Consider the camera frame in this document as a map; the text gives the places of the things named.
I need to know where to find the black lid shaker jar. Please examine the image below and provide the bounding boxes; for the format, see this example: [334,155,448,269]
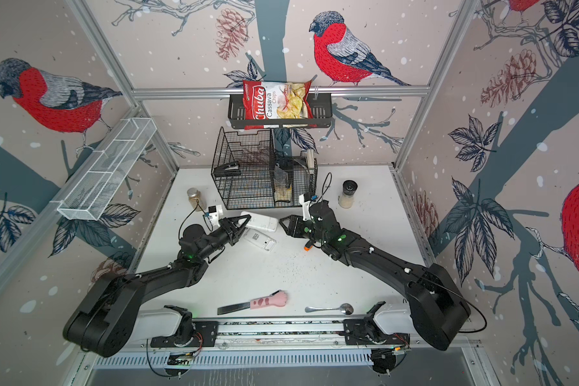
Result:
[338,180,358,209]

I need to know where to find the brown spice jar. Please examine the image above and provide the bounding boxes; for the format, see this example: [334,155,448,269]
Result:
[188,188,207,212]

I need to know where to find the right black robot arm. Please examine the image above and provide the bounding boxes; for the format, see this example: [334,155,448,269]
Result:
[280,200,471,351]

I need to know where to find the black wall shelf basket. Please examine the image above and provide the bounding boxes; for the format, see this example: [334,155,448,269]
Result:
[228,93,333,130]

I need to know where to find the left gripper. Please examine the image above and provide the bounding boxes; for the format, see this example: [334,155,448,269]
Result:
[198,215,251,262]

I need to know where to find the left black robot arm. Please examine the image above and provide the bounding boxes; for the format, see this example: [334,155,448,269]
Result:
[62,215,251,357]

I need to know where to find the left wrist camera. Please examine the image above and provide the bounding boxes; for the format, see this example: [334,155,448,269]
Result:
[204,205,225,231]

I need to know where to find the pink handled knife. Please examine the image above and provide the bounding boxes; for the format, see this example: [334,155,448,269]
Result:
[217,290,289,315]

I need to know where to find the black wire basket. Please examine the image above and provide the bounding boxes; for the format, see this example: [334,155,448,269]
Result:
[211,128,318,210]

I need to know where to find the white remote control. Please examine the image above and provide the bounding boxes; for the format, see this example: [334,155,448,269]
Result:
[241,212,279,233]
[243,228,277,252]

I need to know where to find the red cassava chips bag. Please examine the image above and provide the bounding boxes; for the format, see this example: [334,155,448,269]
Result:
[242,80,313,121]

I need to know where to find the black stapler in basket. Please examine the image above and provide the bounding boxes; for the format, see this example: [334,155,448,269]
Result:
[212,162,241,178]

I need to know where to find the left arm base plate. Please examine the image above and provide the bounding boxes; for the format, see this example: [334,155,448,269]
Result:
[149,320,219,349]

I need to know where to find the white wire wall shelf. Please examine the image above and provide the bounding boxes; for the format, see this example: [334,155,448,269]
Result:
[57,117,157,220]

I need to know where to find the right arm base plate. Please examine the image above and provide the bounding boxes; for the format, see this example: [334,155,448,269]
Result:
[339,319,410,347]

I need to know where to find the metal spoon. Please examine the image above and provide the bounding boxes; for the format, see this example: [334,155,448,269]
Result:
[304,303,354,315]

